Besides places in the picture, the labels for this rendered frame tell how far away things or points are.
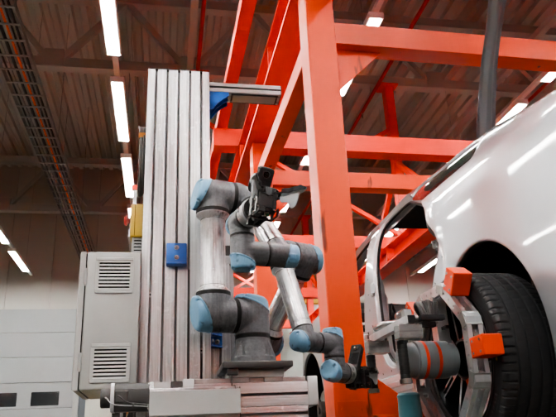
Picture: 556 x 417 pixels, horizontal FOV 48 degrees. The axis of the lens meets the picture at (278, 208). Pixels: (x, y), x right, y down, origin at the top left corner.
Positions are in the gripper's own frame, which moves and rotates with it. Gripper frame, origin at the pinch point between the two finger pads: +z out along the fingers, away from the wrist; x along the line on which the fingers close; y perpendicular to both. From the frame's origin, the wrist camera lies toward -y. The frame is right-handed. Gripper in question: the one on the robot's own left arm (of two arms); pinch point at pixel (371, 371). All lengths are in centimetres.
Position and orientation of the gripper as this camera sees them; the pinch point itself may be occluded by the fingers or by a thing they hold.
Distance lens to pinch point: 261.0
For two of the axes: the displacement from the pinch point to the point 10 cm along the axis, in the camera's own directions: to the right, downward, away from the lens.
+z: 5.7, 2.8, 7.8
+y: 0.5, 9.3, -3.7
